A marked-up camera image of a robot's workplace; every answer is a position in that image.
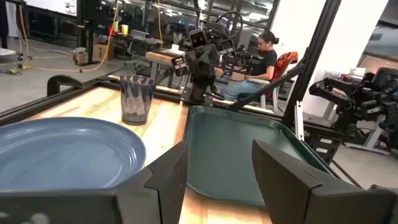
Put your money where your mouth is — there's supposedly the wooden workbench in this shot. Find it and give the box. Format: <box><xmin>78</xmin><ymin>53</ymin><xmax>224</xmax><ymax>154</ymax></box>
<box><xmin>145</xmin><ymin>48</ymin><xmax>249</xmax><ymax>88</ymax></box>

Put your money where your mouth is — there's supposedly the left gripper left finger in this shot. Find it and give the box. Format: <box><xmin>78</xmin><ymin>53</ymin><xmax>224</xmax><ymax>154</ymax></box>
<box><xmin>116</xmin><ymin>141</ymin><xmax>189</xmax><ymax>224</ymax></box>

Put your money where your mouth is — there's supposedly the orange jacket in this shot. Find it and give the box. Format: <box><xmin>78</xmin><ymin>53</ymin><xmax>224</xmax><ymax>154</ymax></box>
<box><xmin>272</xmin><ymin>51</ymin><xmax>299</xmax><ymax>82</ymax></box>

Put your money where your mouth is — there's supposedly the translucent grey plastic cup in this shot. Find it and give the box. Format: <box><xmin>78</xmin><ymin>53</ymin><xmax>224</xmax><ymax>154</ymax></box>
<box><xmin>119</xmin><ymin>75</ymin><xmax>155</xmax><ymax>126</ymax></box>

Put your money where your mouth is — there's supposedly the long yellow cable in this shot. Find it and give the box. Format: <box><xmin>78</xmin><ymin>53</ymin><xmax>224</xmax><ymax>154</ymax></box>
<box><xmin>18</xmin><ymin>0</ymin><xmax>121</xmax><ymax>74</ymax></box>

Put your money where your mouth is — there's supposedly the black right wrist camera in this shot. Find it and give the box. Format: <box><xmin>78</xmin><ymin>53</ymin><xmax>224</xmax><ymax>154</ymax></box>
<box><xmin>188</xmin><ymin>28</ymin><xmax>210</xmax><ymax>49</ymax></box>

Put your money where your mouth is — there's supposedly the white chair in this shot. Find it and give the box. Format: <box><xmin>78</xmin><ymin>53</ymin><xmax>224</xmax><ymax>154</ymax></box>
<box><xmin>248</xmin><ymin>51</ymin><xmax>299</xmax><ymax>113</ymax></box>

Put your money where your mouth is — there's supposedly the blue ceramic plate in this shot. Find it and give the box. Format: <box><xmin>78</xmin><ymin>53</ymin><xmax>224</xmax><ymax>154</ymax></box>
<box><xmin>0</xmin><ymin>116</ymin><xmax>147</xmax><ymax>191</ymax></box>

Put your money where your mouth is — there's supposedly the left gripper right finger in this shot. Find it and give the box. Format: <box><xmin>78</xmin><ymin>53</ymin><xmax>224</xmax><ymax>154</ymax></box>
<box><xmin>251</xmin><ymin>139</ymin><xmax>324</xmax><ymax>224</ymax></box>

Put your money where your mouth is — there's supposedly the person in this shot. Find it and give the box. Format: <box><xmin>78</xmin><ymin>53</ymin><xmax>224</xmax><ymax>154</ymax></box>
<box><xmin>222</xmin><ymin>30</ymin><xmax>280</xmax><ymax>102</ymax></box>

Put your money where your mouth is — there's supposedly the small cardboard box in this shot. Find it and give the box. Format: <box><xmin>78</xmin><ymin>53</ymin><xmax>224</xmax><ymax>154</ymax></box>
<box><xmin>72</xmin><ymin>49</ymin><xmax>90</xmax><ymax>66</ymax></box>

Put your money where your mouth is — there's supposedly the dark green plastic tray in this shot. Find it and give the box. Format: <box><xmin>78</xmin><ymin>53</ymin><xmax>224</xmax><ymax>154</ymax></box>
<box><xmin>183</xmin><ymin>105</ymin><xmax>335</xmax><ymax>208</ymax></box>

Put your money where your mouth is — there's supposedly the large cardboard box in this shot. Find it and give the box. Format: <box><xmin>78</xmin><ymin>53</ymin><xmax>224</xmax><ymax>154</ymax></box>
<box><xmin>92</xmin><ymin>40</ymin><xmax>114</xmax><ymax>62</ymax></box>

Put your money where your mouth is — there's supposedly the black arched hook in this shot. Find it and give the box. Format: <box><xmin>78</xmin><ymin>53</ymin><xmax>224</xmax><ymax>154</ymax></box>
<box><xmin>46</xmin><ymin>75</ymin><xmax>85</xmax><ymax>96</ymax></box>

